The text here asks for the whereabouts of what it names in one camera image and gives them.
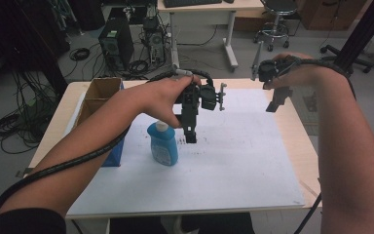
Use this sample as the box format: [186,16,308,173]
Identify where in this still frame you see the brown wooden cabinet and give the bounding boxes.
[296,0,368,32]

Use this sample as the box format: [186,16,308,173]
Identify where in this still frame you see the small grey computer case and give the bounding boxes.
[142,16,168,66]

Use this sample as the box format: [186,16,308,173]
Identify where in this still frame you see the bundle of black floor cables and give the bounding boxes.
[0,69,61,155]

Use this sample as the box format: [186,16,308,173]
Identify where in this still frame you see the person's right hand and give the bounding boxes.
[262,51,326,91]

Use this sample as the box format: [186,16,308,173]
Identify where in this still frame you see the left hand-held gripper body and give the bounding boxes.
[174,82,228,114]

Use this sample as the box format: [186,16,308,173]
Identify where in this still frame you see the coiled black cable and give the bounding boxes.
[68,47,92,62]

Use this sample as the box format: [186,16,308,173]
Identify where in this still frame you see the wooden table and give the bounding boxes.
[28,77,323,234]

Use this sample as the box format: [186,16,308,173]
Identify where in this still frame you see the person's black sleeve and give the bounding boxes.
[0,208,68,234]

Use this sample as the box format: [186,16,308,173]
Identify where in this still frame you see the white table mat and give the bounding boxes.
[65,87,307,218]

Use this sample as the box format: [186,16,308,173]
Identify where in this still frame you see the black metal stand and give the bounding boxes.
[333,0,374,76]

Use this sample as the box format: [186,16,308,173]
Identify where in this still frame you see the white desk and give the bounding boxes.
[156,0,267,73]

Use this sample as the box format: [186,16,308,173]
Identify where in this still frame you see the blue bottle with white cap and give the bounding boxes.
[146,120,179,168]

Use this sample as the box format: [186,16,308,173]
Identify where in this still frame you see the person's left hand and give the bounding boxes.
[135,75,203,130]

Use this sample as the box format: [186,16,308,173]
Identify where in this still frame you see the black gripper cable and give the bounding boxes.
[0,68,216,213]
[284,55,358,100]

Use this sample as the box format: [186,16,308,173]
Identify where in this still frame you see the black keyboard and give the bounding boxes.
[163,0,224,9]

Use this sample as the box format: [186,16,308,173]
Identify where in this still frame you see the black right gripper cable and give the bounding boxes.
[284,55,358,100]

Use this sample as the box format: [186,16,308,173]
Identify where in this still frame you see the black computer tower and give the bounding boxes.
[97,17,135,72]

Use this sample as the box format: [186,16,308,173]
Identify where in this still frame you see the open cardboard box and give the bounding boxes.
[72,76,127,168]

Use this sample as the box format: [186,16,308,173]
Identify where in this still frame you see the black round stool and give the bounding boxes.
[252,0,299,53]

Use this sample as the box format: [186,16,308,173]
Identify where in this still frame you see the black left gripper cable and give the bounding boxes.
[0,68,216,213]

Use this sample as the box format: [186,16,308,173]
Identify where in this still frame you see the black office chair base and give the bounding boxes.
[318,43,374,74]

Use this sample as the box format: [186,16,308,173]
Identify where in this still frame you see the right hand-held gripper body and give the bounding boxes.
[250,41,296,83]

